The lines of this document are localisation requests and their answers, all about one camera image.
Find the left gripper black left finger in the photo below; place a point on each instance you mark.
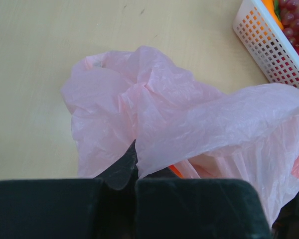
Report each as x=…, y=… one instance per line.
x=99, y=208

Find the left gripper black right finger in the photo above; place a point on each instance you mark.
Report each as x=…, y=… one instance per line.
x=173, y=208

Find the pink plastic bag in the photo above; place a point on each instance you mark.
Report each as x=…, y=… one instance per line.
x=121, y=98

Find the white plastic basket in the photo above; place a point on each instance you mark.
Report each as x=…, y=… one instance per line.
x=266, y=43

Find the orange tangerine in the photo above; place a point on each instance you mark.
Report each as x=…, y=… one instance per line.
x=273, y=8

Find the purple grape bunch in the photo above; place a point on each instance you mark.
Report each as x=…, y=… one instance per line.
x=289, y=15

